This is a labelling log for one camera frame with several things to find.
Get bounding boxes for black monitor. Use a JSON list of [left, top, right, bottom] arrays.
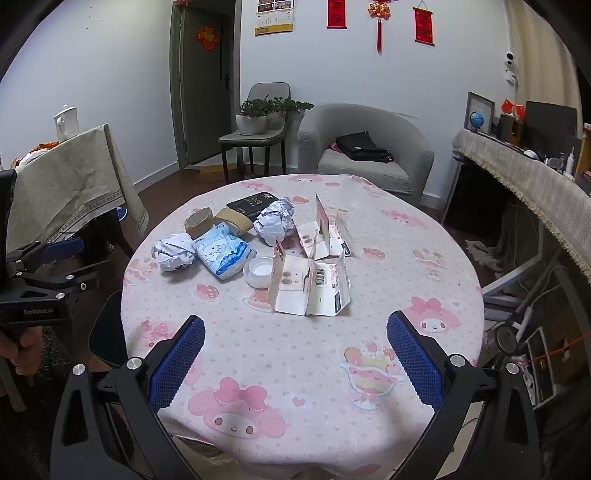
[[523, 100, 581, 160]]

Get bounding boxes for yellow wall calendar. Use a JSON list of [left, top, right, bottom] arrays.
[[254, 0, 295, 36]]

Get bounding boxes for blue white tissue packet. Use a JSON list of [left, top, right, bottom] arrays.
[[191, 219, 257, 280]]

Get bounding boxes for white paper ball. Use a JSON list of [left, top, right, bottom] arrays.
[[151, 232, 197, 274], [253, 196, 295, 246]]

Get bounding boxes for red knot ornament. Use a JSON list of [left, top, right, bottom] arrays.
[[368, 0, 392, 54]]

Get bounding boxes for dark green chair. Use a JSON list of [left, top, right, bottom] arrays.
[[88, 290, 131, 371]]

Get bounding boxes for white lidded mug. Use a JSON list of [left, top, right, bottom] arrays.
[[54, 105, 79, 142]]

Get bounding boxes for white cloth on floor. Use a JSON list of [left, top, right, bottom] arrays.
[[466, 239, 504, 271]]

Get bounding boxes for white security camera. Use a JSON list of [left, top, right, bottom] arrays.
[[503, 50, 520, 86]]

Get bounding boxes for potted plant in white pot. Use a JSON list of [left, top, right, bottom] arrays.
[[235, 98, 271, 136]]

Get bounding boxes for white round plastic lid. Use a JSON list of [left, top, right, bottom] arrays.
[[244, 257, 274, 289]]

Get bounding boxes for red diamond door decoration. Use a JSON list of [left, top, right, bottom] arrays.
[[195, 25, 221, 52]]

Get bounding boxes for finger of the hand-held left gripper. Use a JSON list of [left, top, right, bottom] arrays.
[[7, 237, 86, 274], [21, 262, 101, 297]]

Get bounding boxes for grey dining chair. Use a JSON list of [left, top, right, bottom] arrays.
[[218, 82, 293, 181]]

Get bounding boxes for green table cloth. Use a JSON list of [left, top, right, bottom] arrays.
[[7, 124, 150, 257]]

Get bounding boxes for white framed panel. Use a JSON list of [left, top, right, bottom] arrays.
[[523, 325, 556, 408]]

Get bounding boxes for pink white carton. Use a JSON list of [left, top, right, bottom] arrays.
[[295, 194, 354, 260], [269, 240, 352, 317]]

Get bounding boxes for pink printed tablecloth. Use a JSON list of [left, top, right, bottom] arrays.
[[121, 174, 485, 468]]

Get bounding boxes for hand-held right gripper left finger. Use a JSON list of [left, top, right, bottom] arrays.
[[50, 315, 206, 480]]

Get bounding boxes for beige fringed desk cloth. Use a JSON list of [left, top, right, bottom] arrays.
[[452, 128, 591, 288]]

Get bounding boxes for black handbag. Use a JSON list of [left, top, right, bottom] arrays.
[[336, 131, 391, 162]]

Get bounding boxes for red wall scroll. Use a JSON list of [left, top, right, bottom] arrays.
[[327, 0, 348, 28], [412, 6, 437, 47]]

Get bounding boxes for grey green door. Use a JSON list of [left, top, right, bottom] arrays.
[[170, 0, 243, 169]]

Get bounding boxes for picture frame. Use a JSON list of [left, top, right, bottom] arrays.
[[464, 91, 496, 135]]

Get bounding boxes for brown wooden box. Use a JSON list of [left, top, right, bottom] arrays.
[[499, 114, 525, 144]]

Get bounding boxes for grey armchair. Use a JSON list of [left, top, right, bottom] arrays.
[[297, 103, 435, 205]]

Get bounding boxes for white desk frame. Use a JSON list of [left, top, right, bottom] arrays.
[[481, 240, 561, 308]]

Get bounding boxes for orange cable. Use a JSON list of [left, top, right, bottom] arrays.
[[526, 336, 588, 366]]

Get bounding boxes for potted plant in grey pot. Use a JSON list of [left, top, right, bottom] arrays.
[[265, 96, 315, 131]]

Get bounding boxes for black packet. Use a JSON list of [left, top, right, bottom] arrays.
[[226, 191, 280, 221]]

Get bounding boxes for person's left hand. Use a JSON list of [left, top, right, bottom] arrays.
[[0, 329, 45, 377]]

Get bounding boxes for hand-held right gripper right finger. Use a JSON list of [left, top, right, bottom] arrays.
[[386, 310, 543, 480]]

